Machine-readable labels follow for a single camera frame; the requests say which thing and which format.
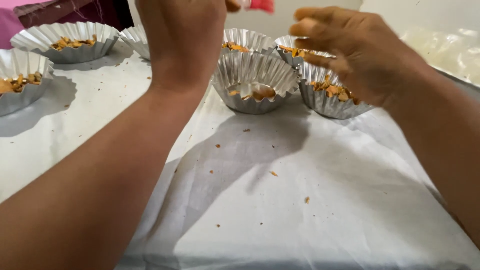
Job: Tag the white paper table sheet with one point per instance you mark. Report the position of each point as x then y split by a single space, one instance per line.
93 93
300 210

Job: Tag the scattered orange snack crumbs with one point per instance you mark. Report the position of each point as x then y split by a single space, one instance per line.
273 173

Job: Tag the person's right hand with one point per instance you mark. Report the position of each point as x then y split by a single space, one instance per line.
367 56

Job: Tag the dark maroon cloth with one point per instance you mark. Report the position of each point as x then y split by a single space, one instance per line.
93 11

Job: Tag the fluted silver foil cup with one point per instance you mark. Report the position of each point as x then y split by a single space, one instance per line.
22 99
37 37
322 103
287 41
137 39
255 69
255 39

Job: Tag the person's right fingers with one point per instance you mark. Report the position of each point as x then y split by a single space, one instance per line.
315 28

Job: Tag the orange snack mix portion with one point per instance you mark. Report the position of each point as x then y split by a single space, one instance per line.
262 93
73 43
18 83
294 51
234 47
333 90

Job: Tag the pink cloth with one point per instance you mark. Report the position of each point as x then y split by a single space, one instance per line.
7 26

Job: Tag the person's left hand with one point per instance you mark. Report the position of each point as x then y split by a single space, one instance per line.
183 41

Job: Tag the red snack packet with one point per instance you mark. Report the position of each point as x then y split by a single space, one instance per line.
261 5

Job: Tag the clear plastic bag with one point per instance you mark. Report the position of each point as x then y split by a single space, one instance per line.
446 52

